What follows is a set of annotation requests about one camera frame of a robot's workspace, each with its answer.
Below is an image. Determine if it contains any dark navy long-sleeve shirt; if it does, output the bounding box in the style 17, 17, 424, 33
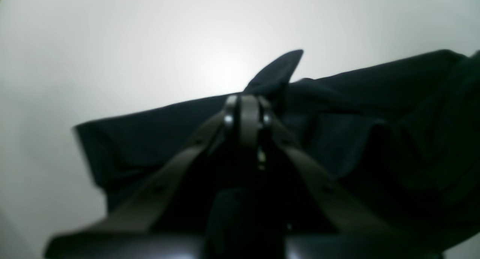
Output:
74, 49, 479, 251

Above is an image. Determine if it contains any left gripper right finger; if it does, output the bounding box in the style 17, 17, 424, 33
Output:
258, 96, 443, 259

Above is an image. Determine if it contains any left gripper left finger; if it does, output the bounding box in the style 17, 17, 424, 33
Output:
45, 95, 239, 259

